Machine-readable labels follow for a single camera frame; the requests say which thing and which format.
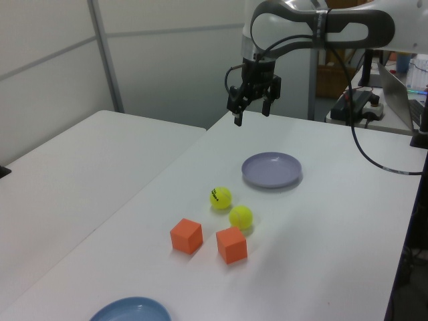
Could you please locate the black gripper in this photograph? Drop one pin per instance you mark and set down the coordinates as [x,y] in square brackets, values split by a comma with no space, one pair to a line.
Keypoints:
[259,75]

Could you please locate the yellow tennis ball black print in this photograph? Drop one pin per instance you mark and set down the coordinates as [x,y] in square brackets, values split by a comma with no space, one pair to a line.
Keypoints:
[222,200]

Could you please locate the plain yellow tennis ball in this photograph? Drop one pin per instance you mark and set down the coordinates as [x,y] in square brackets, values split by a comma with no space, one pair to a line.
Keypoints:
[240,216]

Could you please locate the orange cube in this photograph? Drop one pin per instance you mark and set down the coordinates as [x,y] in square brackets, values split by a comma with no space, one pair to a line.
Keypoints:
[182,235]
[230,247]

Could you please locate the purple plate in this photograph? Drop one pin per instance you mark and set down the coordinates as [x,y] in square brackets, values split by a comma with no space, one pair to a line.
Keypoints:
[271,170]

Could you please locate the brown wooden crate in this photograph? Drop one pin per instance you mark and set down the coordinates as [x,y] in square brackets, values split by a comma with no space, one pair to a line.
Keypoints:
[334,82]

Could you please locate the pale wooden board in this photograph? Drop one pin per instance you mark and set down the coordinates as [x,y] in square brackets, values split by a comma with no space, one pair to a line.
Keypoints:
[336,57]

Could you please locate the black power box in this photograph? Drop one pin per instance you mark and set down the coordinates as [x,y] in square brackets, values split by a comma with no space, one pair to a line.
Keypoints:
[351,103]

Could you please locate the black monitor pole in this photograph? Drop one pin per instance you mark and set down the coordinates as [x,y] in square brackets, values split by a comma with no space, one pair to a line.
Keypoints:
[367,68]

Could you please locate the emergency stop button box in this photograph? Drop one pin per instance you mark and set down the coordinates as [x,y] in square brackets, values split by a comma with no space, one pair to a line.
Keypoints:
[374,108]

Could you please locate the grey laptop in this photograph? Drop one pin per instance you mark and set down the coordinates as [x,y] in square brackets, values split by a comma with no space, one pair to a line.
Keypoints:
[394,90]

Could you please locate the blue cup yellow lid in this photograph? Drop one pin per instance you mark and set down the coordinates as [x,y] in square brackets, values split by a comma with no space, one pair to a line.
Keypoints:
[403,63]

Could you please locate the white printed box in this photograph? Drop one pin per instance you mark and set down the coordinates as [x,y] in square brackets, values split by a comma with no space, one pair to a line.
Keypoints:
[419,72]

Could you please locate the blue plate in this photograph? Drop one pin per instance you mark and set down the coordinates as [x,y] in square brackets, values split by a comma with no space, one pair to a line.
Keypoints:
[130,311]

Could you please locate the black camera stand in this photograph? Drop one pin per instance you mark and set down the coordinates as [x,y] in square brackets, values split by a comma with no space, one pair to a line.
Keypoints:
[4,172]

